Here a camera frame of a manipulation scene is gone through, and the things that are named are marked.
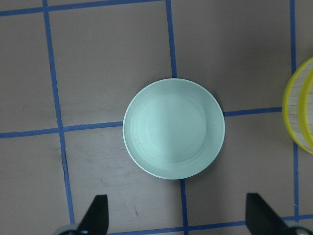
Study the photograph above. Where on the light green plate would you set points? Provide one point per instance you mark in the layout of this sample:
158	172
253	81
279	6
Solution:
173	129

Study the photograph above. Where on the yellow steamer top layer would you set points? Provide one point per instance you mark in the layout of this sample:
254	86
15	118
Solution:
305	109

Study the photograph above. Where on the yellow steamer bottom layer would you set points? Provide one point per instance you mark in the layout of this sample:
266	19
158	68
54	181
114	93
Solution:
290	104

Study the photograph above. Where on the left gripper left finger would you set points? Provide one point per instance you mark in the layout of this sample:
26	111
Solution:
95	220

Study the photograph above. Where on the yellow steamer layer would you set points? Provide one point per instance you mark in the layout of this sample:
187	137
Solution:
290	104
305	109

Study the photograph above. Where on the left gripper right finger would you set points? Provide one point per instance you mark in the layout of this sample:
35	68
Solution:
261	219

